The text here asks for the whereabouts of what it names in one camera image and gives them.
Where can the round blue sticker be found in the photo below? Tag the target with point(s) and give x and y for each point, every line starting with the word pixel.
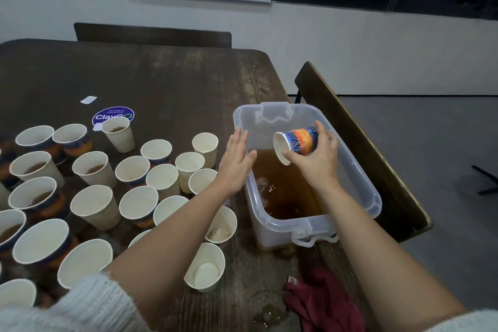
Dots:
pixel 113 112

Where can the clear plastic storage bin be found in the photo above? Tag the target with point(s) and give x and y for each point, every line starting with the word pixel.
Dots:
pixel 276 233

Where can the group of paper cups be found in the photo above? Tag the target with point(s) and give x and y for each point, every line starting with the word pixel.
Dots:
pixel 95 205

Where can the person's left forearm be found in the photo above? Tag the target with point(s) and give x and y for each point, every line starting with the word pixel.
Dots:
pixel 163 254

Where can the small white paper label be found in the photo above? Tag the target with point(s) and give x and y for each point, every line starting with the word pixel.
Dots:
pixel 89 100

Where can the person's right hand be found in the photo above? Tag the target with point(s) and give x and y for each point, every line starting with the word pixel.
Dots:
pixel 315 163

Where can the person's right forearm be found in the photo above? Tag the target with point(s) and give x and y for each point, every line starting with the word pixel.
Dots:
pixel 381 262

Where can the dark wooden table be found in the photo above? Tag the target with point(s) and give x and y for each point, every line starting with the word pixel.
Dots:
pixel 155 71

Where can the white paper cup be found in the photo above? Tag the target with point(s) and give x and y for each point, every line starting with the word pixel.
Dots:
pixel 205 147
pixel 189 168

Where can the person's left hand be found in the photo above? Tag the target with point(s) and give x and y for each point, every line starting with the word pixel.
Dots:
pixel 233 164

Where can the round white side table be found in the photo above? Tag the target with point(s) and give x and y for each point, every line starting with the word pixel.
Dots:
pixel 490 180

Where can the dark wooden chair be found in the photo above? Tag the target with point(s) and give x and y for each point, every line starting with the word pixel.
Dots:
pixel 152 34
pixel 362 149

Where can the dark red cloth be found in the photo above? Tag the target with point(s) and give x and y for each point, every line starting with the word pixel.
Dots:
pixel 327 304

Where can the orange blue patterned paper cup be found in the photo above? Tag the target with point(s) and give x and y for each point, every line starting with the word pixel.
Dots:
pixel 299 141

